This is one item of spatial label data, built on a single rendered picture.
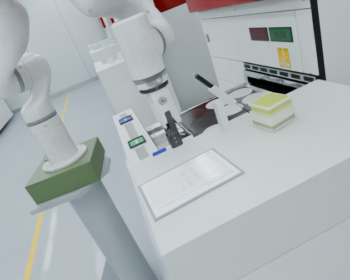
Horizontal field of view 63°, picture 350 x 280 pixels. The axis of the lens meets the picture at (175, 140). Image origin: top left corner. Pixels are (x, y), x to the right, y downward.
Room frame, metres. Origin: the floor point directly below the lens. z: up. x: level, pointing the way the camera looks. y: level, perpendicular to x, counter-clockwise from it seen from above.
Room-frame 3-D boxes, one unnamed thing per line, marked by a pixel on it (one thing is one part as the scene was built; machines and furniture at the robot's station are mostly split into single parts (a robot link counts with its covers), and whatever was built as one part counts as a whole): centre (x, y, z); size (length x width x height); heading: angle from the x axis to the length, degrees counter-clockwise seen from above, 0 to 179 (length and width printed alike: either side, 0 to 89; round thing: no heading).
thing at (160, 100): (0.69, 0.00, 1.11); 0.10 x 0.07 x 0.11; 9
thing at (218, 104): (0.71, -0.16, 1.03); 0.06 x 0.04 x 0.13; 98
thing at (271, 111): (0.64, -0.25, 1.00); 0.07 x 0.07 x 0.07; 17
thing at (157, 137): (0.99, 0.04, 0.89); 0.08 x 0.03 x 0.03; 98
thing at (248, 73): (1.02, -0.44, 0.89); 0.44 x 0.02 x 0.10; 8
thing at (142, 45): (0.69, 0.00, 1.25); 0.09 x 0.08 x 0.13; 134
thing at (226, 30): (1.20, -0.43, 1.02); 0.81 x 0.03 x 0.40; 8
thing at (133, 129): (0.98, 0.14, 0.89); 0.55 x 0.09 x 0.14; 8
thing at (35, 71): (1.14, 0.43, 1.21); 0.19 x 0.12 x 0.24; 136
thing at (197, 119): (0.97, -0.23, 0.90); 0.34 x 0.34 x 0.01; 8
